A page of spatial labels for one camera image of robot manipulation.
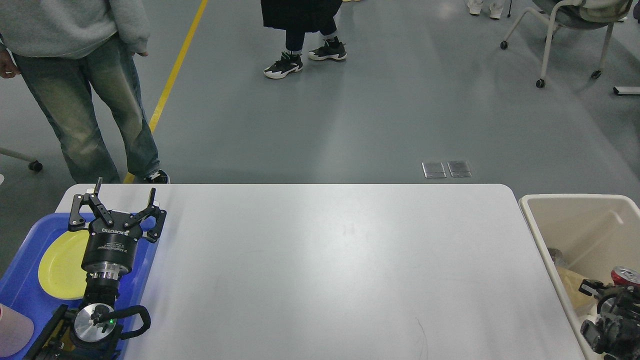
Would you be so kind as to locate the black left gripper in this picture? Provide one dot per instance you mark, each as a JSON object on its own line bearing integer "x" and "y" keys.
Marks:
{"x": 110, "y": 247}

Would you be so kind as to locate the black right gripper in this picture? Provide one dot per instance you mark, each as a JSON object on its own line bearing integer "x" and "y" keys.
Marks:
{"x": 617, "y": 331}

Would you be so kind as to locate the crushed red can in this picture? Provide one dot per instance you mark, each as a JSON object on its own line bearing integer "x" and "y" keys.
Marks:
{"x": 623, "y": 276}

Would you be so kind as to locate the yellow plate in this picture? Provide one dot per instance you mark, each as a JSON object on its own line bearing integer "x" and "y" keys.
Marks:
{"x": 60, "y": 272}

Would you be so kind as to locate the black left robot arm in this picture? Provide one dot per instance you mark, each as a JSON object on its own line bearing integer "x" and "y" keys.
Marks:
{"x": 93, "y": 330}

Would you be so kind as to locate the beige plastic bin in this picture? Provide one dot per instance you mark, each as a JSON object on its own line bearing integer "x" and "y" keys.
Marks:
{"x": 593, "y": 232}

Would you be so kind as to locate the blue plastic tray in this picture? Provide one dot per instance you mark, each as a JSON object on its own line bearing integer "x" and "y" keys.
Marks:
{"x": 21, "y": 290}

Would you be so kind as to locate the person in black clothes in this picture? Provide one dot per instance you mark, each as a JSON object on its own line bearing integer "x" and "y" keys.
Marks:
{"x": 68, "y": 50}

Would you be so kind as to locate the right metal floor plate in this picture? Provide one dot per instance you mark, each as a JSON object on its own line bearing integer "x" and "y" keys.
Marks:
{"x": 459, "y": 169}

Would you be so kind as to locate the metal floor plate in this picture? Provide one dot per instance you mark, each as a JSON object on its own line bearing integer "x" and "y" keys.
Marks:
{"x": 434, "y": 170}
{"x": 459, "y": 169}

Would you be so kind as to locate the left metal floor plate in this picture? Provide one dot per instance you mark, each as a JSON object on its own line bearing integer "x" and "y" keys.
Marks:
{"x": 434, "y": 170}

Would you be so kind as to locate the white metal bar on floor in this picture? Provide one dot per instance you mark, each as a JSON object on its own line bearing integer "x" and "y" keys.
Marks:
{"x": 626, "y": 90}

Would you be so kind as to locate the people's feet in background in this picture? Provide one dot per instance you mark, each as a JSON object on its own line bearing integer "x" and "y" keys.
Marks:
{"x": 298, "y": 18}

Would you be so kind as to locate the grey office chair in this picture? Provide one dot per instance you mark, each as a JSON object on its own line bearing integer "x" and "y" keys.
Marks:
{"x": 577, "y": 15}

